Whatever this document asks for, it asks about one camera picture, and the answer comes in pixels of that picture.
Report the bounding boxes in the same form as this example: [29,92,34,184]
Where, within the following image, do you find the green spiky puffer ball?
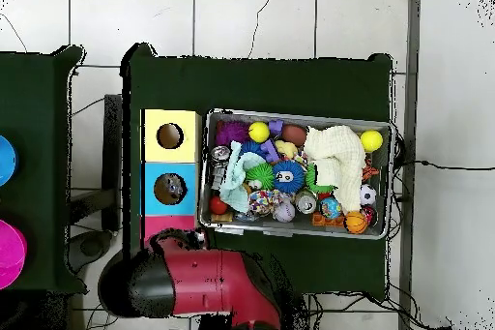
[245,162,276,195]

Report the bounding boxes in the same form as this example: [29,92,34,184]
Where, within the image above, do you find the grey stand base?
[67,228,113,273]

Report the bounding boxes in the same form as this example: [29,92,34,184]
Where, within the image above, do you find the magenta round bowl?
[0,219,28,290]

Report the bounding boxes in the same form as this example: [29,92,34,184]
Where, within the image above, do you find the wooden box with three holes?
[139,107,203,246]

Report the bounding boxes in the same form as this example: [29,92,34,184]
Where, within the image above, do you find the black cable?
[401,159,495,171]

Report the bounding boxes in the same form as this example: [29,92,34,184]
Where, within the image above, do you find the blue round bowl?
[0,135,19,187]

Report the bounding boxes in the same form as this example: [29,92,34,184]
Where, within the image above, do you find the blue puffer ball with eyes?
[272,159,306,195]

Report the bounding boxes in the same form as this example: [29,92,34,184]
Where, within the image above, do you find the purple spiky ball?
[215,119,250,148]

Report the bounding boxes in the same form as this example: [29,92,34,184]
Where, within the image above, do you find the light teal cloth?
[218,140,268,214]

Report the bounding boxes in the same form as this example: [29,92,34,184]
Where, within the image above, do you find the grey wire mesh bin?
[198,107,396,241]

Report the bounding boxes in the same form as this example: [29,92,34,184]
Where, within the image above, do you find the cream knitted cloth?
[303,124,366,213]

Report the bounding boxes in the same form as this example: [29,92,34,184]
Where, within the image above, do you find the yellow ball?
[247,121,271,144]
[360,129,384,154]

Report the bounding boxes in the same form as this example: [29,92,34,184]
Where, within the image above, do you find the small soccer ball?
[359,183,378,206]

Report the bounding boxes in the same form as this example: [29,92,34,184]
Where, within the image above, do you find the white baseball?
[273,200,296,224]

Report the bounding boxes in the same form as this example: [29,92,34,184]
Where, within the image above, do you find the dark green table cloth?
[0,45,87,294]
[121,43,394,302]

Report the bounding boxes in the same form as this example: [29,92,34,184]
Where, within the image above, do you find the orange toy basketball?
[343,210,369,235]

